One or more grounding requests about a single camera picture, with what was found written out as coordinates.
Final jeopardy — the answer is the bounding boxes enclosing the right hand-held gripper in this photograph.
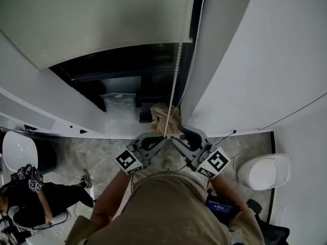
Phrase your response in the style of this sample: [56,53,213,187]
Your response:
[170,126,231,180]

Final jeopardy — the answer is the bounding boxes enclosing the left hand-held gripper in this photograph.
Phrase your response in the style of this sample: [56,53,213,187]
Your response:
[115,132,168,176]

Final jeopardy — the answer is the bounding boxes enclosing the white bead chain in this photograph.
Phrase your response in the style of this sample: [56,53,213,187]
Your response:
[163,0,208,139]

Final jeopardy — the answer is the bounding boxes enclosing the grey roller blind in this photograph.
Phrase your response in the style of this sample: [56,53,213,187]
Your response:
[0,0,198,70]

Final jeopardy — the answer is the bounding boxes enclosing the person's left forearm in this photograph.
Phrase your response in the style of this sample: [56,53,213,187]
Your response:
[90,172,135,223]

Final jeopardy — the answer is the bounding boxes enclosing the person's right forearm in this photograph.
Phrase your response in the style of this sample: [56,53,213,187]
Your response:
[208,176,250,215]

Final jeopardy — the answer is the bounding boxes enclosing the person's grey shoe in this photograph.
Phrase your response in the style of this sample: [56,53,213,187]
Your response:
[163,157,184,170]

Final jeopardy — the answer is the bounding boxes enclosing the beige patterned cloth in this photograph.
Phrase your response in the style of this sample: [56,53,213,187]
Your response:
[149,102,182,135]

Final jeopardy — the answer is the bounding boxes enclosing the small black box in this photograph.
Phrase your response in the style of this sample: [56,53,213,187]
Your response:
[138,102,157,124]

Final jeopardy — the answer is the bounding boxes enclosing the clear plastic bag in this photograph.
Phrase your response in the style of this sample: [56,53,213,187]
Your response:
[99,93,136,135]

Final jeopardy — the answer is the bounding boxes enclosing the person's beige shirt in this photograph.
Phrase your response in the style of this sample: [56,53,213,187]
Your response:
[65,168,265,245]

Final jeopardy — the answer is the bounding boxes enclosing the black wrist device with screen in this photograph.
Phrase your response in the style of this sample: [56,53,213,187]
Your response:
[205,199,241,227]

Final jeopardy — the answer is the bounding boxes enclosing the white rounded bin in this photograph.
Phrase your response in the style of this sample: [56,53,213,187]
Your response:
[237,154,292,191]

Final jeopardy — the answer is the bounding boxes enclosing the dark framed window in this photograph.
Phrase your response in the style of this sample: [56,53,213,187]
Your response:
[49,0,208,124]

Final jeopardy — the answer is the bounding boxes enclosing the white shell chair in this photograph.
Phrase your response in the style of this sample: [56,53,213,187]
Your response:
[2,131,57,175]
[7,205,72,231]

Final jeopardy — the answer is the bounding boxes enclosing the black office chair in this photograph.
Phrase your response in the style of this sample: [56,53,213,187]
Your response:
[246,199,291,245]

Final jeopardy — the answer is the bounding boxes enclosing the black floor cable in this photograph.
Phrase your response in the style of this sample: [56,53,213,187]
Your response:
[213,130,237,148]

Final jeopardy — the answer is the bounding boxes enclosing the thin grey wall cable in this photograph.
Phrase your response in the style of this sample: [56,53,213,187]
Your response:
[258,92,327,131]

